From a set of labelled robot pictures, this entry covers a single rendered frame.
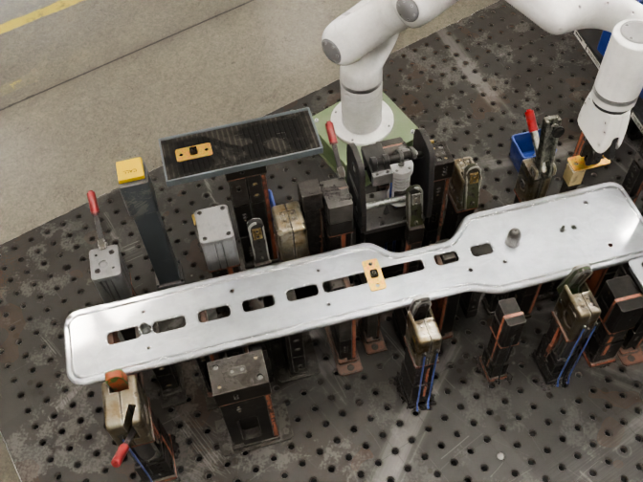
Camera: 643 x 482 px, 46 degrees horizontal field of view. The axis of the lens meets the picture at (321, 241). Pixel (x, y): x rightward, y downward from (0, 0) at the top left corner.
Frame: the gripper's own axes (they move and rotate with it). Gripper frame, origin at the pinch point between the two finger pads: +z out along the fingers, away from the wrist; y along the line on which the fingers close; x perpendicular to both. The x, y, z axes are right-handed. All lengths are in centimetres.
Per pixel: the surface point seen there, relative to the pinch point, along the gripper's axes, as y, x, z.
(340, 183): -23, -48, 20
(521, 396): 26, -15, 58
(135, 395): 18, -103, 22
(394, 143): -31.1, -32.0, 20.3
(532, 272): 9.1, -11.5, 27.5
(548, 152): -14.7, 0.6, 16.0
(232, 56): -198, -55, 128
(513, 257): 4.2, -14.1, 27.6
